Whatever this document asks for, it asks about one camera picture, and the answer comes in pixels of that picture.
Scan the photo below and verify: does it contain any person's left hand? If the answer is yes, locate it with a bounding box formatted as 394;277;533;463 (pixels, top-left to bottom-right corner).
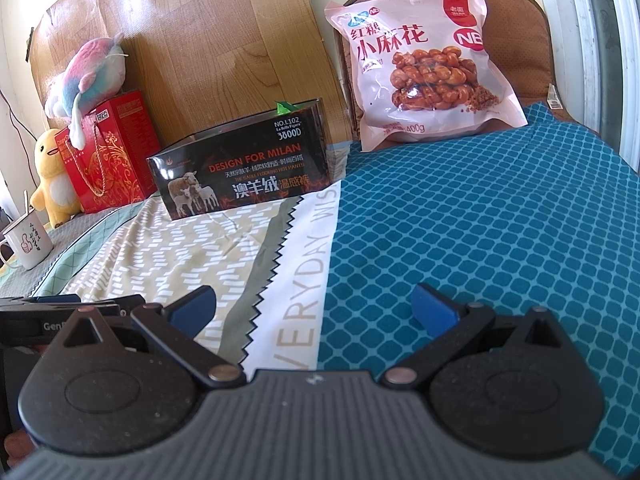
4;429;36;468

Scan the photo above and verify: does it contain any white enamel mug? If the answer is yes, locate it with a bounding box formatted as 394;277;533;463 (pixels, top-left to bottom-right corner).
1;210;53;270

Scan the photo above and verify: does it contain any yellow duck plush toy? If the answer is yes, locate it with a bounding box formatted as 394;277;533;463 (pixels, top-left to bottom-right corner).
29;129;84;229

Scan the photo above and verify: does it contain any patchwork bed sheet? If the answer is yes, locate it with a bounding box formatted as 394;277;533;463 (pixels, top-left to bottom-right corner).
11;103;639;479

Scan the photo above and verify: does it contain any red gift box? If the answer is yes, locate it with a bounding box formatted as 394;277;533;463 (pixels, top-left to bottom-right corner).
54;90;160;214

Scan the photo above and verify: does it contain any pink blue plush toy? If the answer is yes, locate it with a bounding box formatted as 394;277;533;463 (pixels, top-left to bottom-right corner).
44;32;127;150

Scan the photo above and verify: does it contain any black sheep-print box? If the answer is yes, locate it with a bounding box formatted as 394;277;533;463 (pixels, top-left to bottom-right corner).
148;99;331;220

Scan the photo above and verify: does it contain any pink fried twist snack bag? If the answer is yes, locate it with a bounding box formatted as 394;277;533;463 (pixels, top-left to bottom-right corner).
324;0;527;152

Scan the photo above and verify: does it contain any wooden headboard panel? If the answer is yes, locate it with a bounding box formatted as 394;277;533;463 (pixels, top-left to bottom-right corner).
30;0;352;144

